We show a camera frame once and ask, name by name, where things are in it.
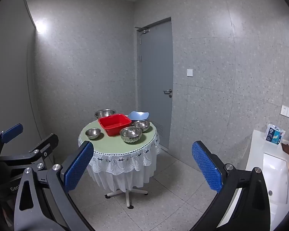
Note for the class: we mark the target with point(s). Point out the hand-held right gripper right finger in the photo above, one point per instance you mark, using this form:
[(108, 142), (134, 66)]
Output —
[(206, 166)]

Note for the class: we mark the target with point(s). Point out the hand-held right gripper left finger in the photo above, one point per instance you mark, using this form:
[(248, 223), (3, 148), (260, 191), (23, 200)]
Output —
[(78, 166)]

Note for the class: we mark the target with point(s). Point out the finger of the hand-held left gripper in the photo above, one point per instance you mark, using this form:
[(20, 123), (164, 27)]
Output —
[(47, 144), (12, 130)]

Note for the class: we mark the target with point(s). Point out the small plain steel bowl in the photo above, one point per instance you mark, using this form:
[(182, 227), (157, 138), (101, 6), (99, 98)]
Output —
[(93, 133)]

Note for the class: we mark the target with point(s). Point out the red plastic basin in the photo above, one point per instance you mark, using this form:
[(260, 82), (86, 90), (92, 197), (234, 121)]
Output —
[(114, 122)]

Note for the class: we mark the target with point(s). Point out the large steel bowl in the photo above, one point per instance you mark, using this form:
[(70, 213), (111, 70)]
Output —
[(105, 113)]

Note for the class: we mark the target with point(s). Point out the patterned steel bowl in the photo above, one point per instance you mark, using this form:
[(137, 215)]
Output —
[(131, 134)]

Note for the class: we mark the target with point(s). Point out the medium steel bowl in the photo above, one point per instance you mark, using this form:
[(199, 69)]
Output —
[(141, 125)]

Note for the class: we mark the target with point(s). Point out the blue wavy plate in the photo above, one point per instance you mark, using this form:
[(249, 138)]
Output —
[(139, 115)]

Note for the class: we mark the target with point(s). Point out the green tablecloth with white lace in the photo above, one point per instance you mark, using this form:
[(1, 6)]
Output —
[(115, 146)]

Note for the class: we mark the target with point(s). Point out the white sink counter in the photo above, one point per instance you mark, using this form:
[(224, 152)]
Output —
[(256, 146)]

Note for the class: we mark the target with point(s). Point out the white table base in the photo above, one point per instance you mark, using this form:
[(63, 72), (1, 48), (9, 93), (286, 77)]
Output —
[(127, 195)]

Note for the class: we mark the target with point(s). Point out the blue white tissue pack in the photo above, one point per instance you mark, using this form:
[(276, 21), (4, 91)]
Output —
[(274, 134)]

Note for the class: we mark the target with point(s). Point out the grey door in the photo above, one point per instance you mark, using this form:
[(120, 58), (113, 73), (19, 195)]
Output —
[(155, 77)]

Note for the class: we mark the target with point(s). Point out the door closer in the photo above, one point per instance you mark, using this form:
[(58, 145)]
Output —
[(143, 29)]

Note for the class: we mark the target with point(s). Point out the white light switch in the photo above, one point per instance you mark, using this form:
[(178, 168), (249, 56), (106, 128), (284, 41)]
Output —
[(189, 72)]

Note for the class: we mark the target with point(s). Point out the white wall socket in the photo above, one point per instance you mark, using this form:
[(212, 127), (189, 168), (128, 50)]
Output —
[(287, 111)]

